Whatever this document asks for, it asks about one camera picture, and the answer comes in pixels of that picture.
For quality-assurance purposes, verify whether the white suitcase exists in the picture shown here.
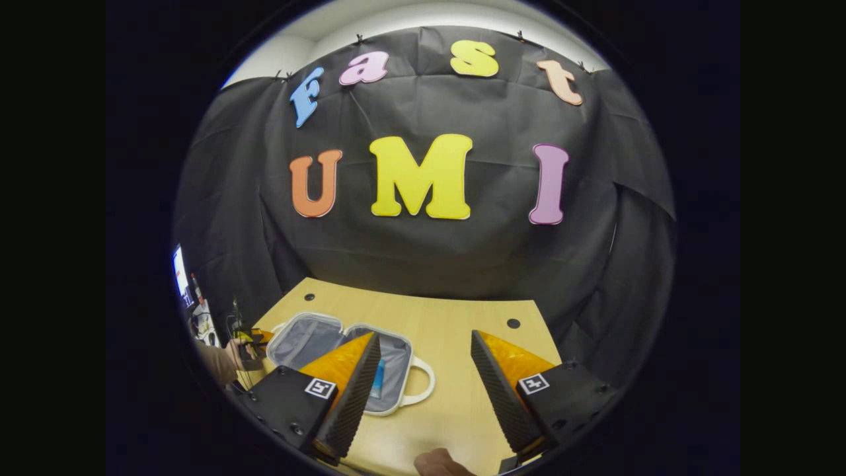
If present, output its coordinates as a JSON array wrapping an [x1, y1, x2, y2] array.
[[266, 312, 436, 417]]

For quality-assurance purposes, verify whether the black backdrop cloth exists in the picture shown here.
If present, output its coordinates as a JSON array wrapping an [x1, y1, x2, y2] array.
[[173, 26, 677, 391]]

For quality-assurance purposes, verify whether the computer monitor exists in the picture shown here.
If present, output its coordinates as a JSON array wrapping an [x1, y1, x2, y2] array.
[[173, 244, 190, 299]]

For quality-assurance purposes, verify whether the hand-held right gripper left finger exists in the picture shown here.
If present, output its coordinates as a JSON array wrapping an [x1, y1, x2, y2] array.
[[241, 332, 382, 465]]

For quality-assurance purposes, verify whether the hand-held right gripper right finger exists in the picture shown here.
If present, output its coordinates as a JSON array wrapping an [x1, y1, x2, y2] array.
[[471, 329, 620, 467]]

